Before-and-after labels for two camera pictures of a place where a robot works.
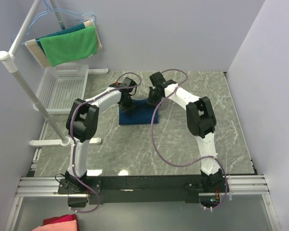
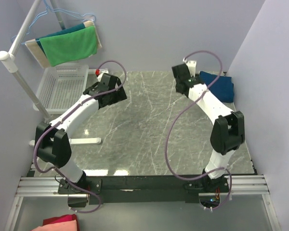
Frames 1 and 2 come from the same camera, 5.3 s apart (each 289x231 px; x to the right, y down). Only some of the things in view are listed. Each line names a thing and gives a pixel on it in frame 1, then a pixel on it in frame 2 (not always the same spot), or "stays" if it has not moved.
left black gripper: x=126 y=104 → x=118 y=95
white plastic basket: x=60 y=86 stays
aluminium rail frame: x=239 y=185 stays
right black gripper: x=152 y=98 → x=179 y=72
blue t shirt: x=142 y=113 → x=223 y=88
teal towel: x=38 y=41 stays
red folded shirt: x=61 y=218 stays
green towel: x=68 y=47 stays
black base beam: x=135 y=188 stays
